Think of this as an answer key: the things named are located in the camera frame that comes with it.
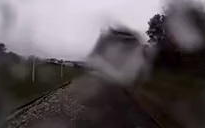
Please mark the dark trees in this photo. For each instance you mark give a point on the dark trees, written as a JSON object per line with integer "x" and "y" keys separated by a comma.
{"x": 156, "y": 30}
{"x": 1, "y": 53}

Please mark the pale pole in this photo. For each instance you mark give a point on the pale pole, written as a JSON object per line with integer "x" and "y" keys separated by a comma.
{"x": 33, "y": 70}

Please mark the grass field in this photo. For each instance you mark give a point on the grass field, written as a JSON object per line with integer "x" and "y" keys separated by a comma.
{"x": 46, "y": 80}

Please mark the grass verge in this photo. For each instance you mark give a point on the grass verge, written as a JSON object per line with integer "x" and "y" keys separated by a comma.
{"x": 183, "y": 100}

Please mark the distant low building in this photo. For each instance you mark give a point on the distant low building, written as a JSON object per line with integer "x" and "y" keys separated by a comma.
{"x": 55, "y": 61}

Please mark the grey asphalt path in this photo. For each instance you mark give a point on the grey asphalt path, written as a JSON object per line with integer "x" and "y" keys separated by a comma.
{"x": 90, "y": 110}

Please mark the stone kerb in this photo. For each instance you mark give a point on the stone kerb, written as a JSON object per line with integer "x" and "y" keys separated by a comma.
{"x": 40, "y": 99}

